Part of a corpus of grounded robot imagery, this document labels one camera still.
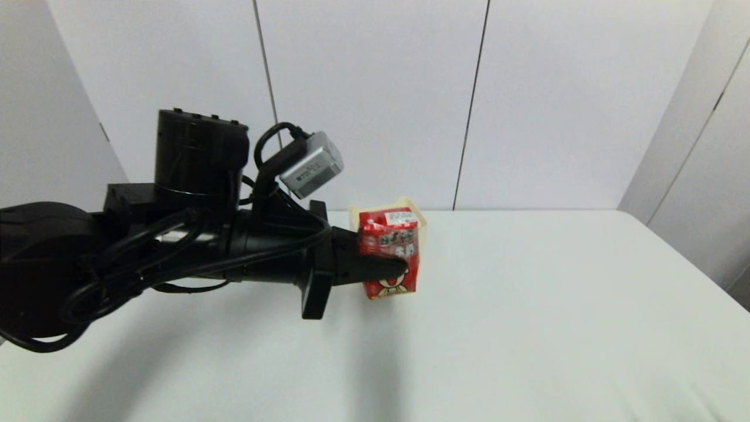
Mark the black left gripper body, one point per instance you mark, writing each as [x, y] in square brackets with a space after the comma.
[316, 275]

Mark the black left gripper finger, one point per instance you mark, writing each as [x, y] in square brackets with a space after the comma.
[345, 243]
[375, 271]

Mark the red milk carton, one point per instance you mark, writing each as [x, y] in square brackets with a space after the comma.
[389, 234]

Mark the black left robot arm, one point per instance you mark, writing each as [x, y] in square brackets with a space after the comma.
[193, 158]

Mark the cream plastic storage bin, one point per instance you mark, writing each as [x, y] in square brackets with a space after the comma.
[423, 230]

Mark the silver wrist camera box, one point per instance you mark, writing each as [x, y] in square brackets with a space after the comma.
[312, 165]

